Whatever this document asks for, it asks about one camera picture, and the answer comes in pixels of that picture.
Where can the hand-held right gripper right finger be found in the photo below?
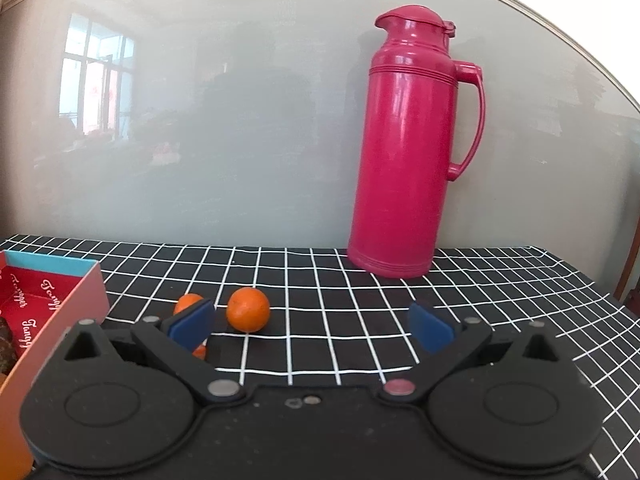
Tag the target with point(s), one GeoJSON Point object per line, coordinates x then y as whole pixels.
{"type": "Point", "coordinates": [430, 332]}

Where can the red cardboard box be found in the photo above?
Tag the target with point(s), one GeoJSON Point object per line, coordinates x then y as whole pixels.
{"type": "Point", "coordinates": [75, 290]}

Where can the dark brown kiwi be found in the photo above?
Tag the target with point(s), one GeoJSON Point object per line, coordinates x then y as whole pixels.
{"type": "Point", "coordinates": [4, 336]}

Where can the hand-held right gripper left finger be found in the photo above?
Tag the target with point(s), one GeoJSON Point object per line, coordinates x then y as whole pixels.
{"type": "Point", "coordinates": [192, 325]}

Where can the small orange mandarin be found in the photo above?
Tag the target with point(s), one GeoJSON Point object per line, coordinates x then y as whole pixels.
{"type": "Point", "coordinates": [200, 351]}
{"type": "Point", "coordinates": [188, 304]}
{"type": "Point", "coordinates": [248, 309]}

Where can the brown wooden chair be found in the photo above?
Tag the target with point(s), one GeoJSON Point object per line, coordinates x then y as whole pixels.
{"type": "Point", "coordinates": [629, 270]}

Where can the pink thermos jug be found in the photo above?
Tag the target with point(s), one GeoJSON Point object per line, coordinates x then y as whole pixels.
{"type": "Point", "coordinates": [400, 160]}

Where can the black white checked tablecloth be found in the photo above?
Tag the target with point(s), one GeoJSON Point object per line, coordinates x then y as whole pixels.
{"type": "Point", "coordinates": [325, 310]}

